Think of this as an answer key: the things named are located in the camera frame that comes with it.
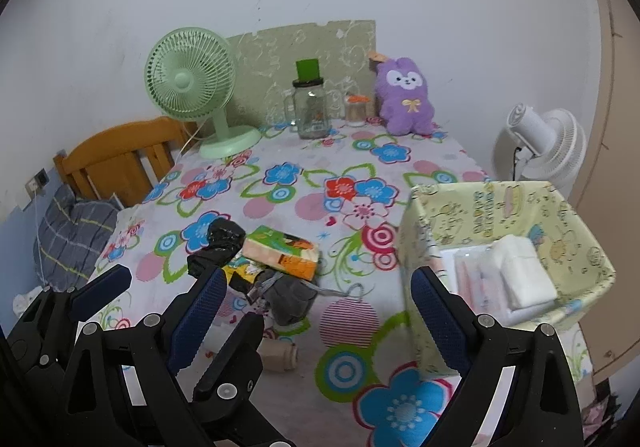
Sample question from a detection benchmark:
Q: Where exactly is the white crumpled cloth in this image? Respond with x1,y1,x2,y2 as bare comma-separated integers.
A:
12,287,51,318

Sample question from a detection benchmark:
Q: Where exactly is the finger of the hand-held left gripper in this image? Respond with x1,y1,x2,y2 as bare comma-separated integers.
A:
192,313,296,447
70,264,133,323

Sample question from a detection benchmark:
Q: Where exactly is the grey drawstring pouch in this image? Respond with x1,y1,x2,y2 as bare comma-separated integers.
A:
245,268,365,327

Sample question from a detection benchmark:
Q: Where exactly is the grey plaid blanket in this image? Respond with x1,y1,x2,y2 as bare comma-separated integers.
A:
32,184,121,293

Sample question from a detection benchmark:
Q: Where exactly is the white standing fan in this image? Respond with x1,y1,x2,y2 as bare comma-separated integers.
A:
492,103,588,188

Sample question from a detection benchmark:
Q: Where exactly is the floral tablecloth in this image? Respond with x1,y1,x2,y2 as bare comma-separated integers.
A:
75,119,596,447

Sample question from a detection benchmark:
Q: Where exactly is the pink clear plastic pack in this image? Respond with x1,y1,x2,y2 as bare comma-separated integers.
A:
440,247,507,314

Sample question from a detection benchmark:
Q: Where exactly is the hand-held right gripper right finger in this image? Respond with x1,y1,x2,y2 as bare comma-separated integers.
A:
411,267,586,447

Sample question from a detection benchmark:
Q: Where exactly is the white fan cable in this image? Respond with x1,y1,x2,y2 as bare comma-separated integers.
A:
172,119,203,165

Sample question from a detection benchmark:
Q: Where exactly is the green plastic cup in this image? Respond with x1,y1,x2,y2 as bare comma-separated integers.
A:
295,58,323,82

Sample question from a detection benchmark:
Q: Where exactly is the beige sock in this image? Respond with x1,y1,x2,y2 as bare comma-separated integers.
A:
256,339,299,373

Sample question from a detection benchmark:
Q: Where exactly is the wall socket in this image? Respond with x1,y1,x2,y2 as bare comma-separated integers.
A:
25,168,49,192

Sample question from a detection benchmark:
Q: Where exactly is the yellow cartoon tissue pack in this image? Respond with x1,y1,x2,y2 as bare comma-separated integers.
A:
222,259,266,305

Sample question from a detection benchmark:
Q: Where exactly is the beige door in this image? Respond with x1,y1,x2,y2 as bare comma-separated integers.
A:
570,0,640,383

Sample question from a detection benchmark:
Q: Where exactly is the glass mug jar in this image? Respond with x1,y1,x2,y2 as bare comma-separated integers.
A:
282,77,331,140

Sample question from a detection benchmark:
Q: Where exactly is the purple plush bunny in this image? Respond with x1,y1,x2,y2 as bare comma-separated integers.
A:
367,52,436,136

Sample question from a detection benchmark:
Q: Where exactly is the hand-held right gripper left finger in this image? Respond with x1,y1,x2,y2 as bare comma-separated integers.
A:
57,267,228,447

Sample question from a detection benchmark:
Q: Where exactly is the orange green tissue pack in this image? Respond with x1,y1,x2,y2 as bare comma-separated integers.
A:
241,225,321,280

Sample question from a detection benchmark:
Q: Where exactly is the cotton swab jar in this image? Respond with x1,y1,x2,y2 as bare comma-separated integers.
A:
345,94,370,128

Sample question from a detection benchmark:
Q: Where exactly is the black plastic bag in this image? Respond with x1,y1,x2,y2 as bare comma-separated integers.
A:
187,219,247,278

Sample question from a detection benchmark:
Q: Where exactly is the green desk fan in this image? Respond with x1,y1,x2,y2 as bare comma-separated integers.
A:
144,27,262,160

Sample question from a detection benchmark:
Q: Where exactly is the white folded cloth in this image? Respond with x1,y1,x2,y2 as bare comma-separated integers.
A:
492,234,559,312

